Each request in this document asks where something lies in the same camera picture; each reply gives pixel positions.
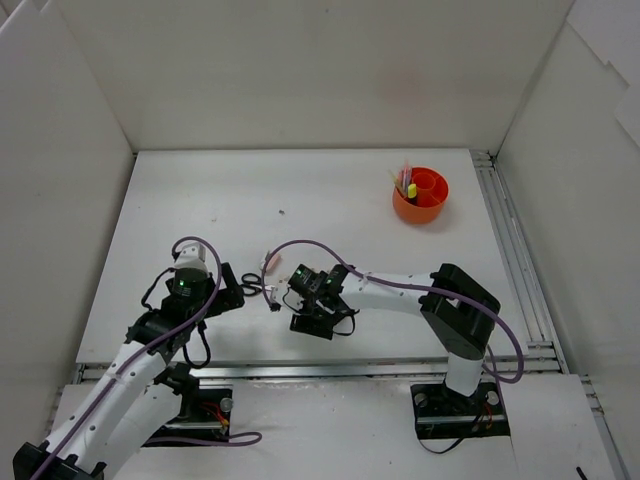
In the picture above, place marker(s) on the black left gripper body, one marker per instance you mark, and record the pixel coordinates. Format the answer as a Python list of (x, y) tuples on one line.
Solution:
[(228, 288)]

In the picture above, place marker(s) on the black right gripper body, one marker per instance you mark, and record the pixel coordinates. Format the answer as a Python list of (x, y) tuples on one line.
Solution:
[(304, 303)]

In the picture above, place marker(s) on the pink white mini stapler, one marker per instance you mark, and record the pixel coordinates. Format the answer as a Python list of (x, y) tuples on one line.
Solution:
[(270, 262)]

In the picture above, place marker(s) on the yellow capped black highlighter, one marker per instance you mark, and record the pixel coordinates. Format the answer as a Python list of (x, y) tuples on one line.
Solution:
[(412, 192)]

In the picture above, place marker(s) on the blue slim highlighter pen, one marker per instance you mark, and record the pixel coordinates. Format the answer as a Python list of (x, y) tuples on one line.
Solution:
[(406, 176)]

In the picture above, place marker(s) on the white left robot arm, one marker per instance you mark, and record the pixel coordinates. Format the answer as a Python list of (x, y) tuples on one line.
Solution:
[(144, 398)]

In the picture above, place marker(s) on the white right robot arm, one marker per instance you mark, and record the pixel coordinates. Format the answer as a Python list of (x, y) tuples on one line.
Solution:
[(457, 309)]

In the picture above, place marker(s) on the orange round divided container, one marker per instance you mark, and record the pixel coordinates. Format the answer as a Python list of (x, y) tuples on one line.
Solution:
[(433, 192)]

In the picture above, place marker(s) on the black handled scissors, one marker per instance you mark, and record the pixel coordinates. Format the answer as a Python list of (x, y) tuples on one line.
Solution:
[(251, 284)]

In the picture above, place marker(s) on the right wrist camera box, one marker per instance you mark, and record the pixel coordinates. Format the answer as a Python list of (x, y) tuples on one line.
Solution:
[(276, 293)]

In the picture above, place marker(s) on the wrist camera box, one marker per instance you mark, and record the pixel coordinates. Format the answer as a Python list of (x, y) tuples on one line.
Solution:
[(276, 293), (192, 256)]

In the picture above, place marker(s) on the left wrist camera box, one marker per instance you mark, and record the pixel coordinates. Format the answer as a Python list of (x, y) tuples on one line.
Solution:
[(192, 256)]

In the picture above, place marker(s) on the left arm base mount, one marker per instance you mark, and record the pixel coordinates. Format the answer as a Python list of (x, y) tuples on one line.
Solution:
[(204, 414)]

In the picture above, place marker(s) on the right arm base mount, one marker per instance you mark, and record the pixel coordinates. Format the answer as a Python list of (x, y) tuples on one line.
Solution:
[(442, 414)]

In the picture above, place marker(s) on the aluminium rail frame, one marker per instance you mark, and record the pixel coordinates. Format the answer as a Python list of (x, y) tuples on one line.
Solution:
[(340, 408)]

